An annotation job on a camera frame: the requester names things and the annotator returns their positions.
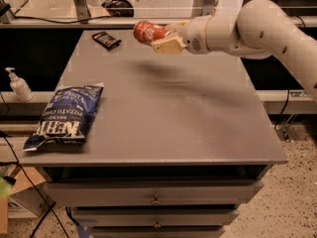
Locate black cable on floor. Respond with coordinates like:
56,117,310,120
0,129,71,238

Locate small black snack packet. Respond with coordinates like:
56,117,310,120
92,32,121,51

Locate blue potato chip bag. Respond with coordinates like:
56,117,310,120
23,83,104,151

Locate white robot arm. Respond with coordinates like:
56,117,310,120
152,0,317,101

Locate green fuzzy object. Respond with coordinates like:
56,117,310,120
0,176,13,197

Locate black round wheeled object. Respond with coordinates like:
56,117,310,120
101,0,134,17

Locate black cable on shelf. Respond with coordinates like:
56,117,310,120
13,15,110,25

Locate grey drawer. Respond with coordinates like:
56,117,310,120
44,180,264,207
91,227,224,238
72,208,238,227

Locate top grey drawer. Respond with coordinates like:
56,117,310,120
44,180,264,207

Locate bottom grey drawer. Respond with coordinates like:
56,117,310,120
91,227,224,238

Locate middle grey drawer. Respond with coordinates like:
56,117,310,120
72,208,238,227

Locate red coke can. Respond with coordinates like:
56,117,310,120
133,21,169,46

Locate cardboard box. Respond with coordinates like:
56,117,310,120
0,165,52,234

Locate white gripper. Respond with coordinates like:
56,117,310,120
152,16,211,55

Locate grey drawer cabinet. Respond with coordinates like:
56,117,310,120
19,29,289,238

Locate white pump sanitizer bottle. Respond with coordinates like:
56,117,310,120
5,67,34,102

